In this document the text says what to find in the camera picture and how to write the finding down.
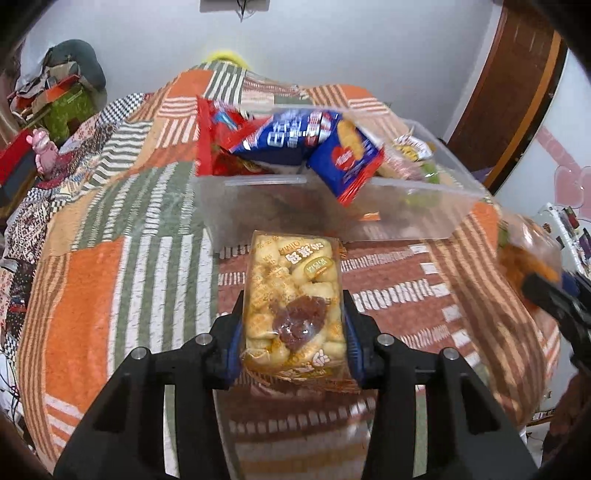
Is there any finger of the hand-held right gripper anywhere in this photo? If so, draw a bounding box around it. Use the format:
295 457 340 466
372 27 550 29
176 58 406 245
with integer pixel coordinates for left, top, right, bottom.
521 272 591 366
560 269 591 301

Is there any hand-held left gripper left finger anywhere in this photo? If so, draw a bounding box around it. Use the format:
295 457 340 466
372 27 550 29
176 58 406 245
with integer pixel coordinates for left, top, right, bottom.
53 288 245 480

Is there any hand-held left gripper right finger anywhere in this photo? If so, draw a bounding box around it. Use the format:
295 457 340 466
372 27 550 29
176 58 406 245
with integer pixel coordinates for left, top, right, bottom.
339 291 539 480

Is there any clear orange snack packet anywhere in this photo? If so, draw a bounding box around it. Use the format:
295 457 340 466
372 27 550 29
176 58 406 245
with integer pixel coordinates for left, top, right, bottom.
498 216 563 297

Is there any clear small bun packet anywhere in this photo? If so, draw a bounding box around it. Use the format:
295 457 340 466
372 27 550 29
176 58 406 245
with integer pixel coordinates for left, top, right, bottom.
242 229 362 394

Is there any clear plastic container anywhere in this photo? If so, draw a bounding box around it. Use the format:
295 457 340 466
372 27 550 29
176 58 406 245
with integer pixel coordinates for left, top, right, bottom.
191 104 485 254

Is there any green pea snack packet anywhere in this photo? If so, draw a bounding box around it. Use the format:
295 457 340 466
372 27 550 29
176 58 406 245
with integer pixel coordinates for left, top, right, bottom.
379 159 445 211

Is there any person's right forearm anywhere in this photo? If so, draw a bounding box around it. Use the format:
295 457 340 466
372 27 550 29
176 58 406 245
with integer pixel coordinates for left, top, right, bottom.
542 371 591 467

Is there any striped patchwork blanket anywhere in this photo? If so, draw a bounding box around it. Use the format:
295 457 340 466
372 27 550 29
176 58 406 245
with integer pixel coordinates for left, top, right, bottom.
0 62 561 480

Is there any blue red cracker packet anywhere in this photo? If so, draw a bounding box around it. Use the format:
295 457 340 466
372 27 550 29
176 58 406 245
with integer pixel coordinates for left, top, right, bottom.
307 117 387 206

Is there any wooden door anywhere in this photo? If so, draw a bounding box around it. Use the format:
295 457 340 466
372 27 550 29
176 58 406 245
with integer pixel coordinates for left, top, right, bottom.
445 4 568 195

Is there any yellow white snack packet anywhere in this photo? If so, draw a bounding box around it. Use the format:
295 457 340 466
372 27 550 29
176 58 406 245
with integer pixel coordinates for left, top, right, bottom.
392 133 435 163

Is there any red snack packet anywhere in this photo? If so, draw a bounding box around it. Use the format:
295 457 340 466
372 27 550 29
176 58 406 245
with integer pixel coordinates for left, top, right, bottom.
195 95 260 179

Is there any blue snack packet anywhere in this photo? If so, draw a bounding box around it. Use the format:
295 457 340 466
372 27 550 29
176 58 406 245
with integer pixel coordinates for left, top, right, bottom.
226 108 345 158

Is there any pink toy figure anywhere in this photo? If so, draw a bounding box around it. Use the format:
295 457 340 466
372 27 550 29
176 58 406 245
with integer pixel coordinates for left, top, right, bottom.
28 128 62 174

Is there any red box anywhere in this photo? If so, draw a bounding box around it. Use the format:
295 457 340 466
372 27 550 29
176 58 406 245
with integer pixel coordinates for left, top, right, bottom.
0 134 38 200

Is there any yellow foam tube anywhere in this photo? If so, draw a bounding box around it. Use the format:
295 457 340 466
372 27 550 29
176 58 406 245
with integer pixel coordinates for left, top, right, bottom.
205 48 251 71

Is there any pile of clothes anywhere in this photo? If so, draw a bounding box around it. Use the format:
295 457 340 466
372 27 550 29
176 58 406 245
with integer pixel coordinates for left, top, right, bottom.
7 65 80 121

